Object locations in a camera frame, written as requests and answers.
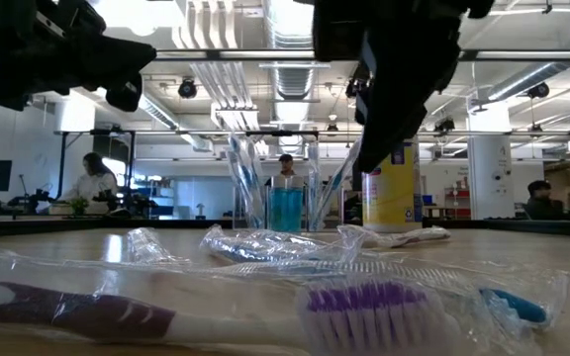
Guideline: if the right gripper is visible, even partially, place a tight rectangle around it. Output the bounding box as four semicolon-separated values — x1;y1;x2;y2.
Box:
312;0;494;173

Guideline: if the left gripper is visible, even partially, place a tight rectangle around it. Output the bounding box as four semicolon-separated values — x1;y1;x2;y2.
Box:
0;0;157;112

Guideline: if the blue mouthwash bottle white cap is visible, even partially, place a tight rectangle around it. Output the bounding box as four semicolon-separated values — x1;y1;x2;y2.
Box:
286;175;305;233
268;175;288;233

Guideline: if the purple toothbrush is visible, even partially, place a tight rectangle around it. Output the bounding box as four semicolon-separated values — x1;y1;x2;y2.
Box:
0;256;464;356

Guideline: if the black ceiling spotlight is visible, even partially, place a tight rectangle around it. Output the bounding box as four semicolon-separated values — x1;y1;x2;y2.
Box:
177;78;199;100
526;81;551;100

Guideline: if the person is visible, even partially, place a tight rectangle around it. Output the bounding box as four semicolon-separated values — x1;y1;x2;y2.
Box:
59;151;119;215
264;153;306;189
524;180;567;222

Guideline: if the small potted plant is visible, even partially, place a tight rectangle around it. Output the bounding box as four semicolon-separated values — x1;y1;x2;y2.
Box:
68;196;89;218

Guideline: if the Lysol wipes canister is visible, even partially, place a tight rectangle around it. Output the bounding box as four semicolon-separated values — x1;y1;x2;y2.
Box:
361;135;423;233

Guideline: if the white pillar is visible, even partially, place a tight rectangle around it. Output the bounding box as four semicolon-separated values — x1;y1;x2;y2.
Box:
466;109;516;222

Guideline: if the red parts shelf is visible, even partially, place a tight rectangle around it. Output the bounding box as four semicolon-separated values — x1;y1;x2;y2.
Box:
442;186;472;220

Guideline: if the clear plastic cup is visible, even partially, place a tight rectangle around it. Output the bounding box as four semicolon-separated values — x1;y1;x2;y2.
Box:
230;182;360;233

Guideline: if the silver ventilation duct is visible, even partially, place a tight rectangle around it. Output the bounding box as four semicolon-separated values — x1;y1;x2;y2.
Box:
259;0;324;154

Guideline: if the black background frame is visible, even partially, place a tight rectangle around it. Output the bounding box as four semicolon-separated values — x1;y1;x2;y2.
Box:
54;128;321;219

